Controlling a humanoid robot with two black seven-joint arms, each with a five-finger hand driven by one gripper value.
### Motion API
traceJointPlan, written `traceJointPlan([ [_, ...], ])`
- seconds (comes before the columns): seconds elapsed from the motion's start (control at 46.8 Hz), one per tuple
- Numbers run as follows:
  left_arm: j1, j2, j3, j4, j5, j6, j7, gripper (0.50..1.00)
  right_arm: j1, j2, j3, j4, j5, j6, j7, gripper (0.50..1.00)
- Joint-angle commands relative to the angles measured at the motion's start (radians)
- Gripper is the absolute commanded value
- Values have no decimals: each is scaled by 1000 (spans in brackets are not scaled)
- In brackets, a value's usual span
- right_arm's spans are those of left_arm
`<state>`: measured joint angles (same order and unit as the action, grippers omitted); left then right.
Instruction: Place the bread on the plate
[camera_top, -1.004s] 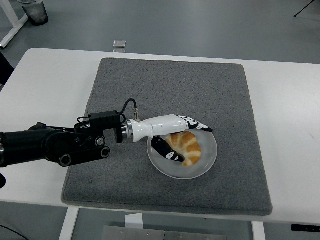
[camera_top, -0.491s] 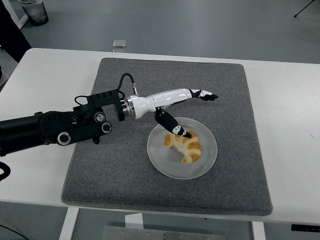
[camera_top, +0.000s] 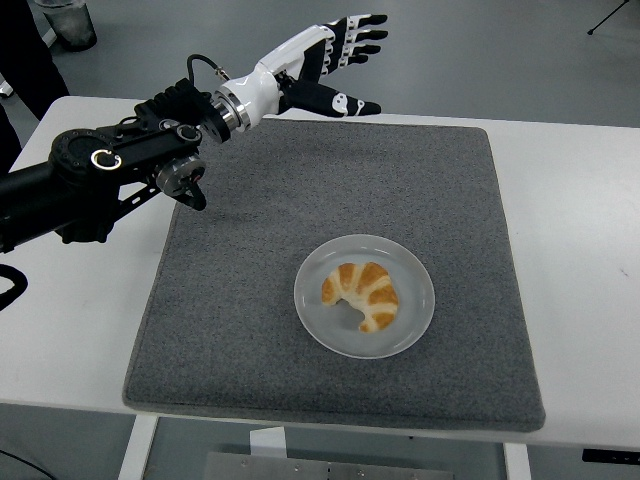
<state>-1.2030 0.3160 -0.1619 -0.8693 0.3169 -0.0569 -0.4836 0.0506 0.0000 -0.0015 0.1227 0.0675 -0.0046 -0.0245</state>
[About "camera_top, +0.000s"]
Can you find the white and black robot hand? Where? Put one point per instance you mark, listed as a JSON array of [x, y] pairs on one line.
[[265, 82]]

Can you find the golden croissant bread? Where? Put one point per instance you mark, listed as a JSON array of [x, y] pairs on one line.
[[367, 295]]

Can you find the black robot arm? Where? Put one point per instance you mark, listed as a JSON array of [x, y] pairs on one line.
[[100, 165]]

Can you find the pale grey round plate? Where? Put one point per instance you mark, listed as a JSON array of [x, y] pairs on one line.
[[320, 320]]

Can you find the grey metal plate with screws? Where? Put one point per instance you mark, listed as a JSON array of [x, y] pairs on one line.
[[325, 467]]

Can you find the dark mesh waste bin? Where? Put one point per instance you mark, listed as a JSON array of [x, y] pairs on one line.
[[72, 25]]

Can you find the grey felt mat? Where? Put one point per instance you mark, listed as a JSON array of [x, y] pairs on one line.
[[225, 310]]

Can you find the person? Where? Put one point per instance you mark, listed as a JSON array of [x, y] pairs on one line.
[[25, 65]]

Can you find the black tripod leg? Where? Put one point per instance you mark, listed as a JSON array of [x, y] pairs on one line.
[[607, 17]]

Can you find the white table leg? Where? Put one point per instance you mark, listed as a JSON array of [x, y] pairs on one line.
[[517, 462], [137, 450]]

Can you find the black label strip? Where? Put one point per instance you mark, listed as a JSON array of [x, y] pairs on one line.
[[610, 455]]

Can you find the white desk leg frame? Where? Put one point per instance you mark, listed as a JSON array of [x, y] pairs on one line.
[[48, 32]]

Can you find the white bracket under table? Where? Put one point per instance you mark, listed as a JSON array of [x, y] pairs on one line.
[[267, 442]]

